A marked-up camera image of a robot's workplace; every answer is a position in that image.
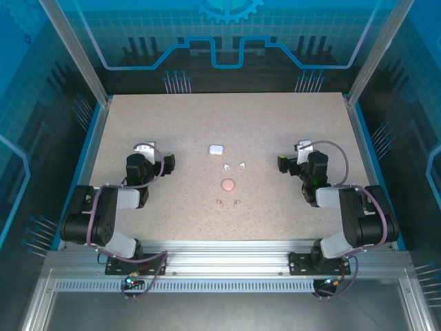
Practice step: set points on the grey metal lower tray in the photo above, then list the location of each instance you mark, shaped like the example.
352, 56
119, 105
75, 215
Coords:
224, 310

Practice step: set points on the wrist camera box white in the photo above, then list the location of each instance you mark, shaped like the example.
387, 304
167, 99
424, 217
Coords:
146, 148
305, 145

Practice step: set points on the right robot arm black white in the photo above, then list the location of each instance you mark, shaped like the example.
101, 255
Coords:
351, 213

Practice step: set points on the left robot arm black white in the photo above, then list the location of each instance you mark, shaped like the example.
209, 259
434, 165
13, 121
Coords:
103, 213

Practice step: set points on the blue edged table side rail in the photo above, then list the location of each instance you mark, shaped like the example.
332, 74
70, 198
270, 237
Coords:
94, 138
363, 138

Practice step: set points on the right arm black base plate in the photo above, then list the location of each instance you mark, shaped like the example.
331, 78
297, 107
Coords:
299, 263

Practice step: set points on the aluminium frame post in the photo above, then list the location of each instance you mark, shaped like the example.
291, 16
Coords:
373, 58
82, 58

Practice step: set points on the small connector with LEDs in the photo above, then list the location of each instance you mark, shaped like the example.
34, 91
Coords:
130, 282
333, 282

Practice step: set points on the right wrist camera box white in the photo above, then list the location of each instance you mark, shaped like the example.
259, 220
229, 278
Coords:
305, 145

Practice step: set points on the aluminium mounting beam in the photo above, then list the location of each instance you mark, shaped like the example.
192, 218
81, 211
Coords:
224, 258

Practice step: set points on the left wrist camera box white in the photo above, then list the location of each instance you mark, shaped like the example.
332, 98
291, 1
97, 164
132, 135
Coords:
146, 148

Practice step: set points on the pink round charging case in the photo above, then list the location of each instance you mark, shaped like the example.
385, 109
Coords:
228, 184

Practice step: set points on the white earbud charging case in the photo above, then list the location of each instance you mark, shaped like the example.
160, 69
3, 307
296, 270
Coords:
216, 149

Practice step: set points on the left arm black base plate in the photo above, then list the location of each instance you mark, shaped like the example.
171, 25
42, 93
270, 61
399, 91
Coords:
113, 268

